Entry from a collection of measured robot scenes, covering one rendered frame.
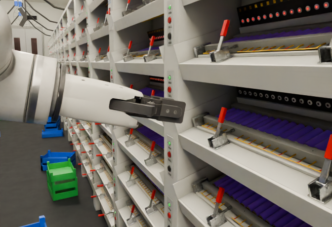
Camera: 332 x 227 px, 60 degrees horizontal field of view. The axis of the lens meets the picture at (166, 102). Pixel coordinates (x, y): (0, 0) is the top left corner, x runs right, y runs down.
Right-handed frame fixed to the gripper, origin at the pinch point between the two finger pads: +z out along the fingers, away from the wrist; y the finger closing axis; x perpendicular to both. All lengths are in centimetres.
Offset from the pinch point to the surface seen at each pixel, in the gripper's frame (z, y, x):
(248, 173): 19.6, -1.5, -9.6
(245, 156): 21.8, -5.6, -7.3
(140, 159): 24, -66, -27
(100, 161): 34, -171, -60
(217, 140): 20.1, -13.6, -6.2
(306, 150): 25.0, 5.0, -2.9
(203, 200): 27.3, -24.4, -24.8
